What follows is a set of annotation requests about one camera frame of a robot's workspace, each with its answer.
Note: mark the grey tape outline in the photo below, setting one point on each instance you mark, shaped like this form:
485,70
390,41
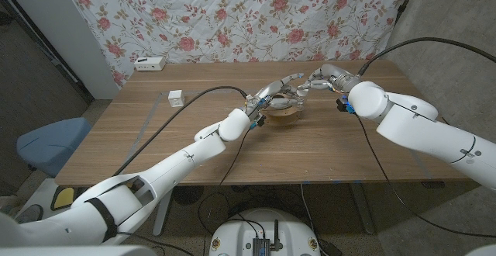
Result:
142,132

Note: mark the floral backdrop cloth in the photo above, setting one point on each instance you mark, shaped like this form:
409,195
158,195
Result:
240,15

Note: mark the grey sneaker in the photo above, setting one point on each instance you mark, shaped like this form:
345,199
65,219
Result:
29,214

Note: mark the white floor mat yellow shapes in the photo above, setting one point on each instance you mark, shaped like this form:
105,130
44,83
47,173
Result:
62,198

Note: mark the black antenna box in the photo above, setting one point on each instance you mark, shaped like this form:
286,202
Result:
261,246

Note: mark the white power strip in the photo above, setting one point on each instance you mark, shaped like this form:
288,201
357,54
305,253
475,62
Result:
149,64

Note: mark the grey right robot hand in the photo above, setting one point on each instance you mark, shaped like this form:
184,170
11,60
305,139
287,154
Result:
333,77

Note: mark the white robot torso base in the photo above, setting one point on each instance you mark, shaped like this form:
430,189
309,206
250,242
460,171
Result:
240,232

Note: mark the cardboard filament reel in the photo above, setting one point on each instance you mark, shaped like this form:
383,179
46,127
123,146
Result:
282,118

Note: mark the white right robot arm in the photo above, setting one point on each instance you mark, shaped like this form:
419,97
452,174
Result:
422,132

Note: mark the small white cube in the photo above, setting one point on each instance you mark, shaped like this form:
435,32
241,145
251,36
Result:
176,99

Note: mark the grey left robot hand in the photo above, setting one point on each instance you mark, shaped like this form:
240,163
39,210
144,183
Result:
271,91

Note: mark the white table leg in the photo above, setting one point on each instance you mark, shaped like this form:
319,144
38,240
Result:
162,213

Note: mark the blue stool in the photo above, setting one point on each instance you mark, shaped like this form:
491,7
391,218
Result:
50,143

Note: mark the grey table leg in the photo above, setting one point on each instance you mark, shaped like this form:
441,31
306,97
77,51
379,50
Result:
362,209

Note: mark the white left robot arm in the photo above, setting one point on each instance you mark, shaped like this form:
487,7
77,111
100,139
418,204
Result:
174,170

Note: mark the white wall panel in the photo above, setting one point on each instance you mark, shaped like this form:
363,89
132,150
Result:
58,27

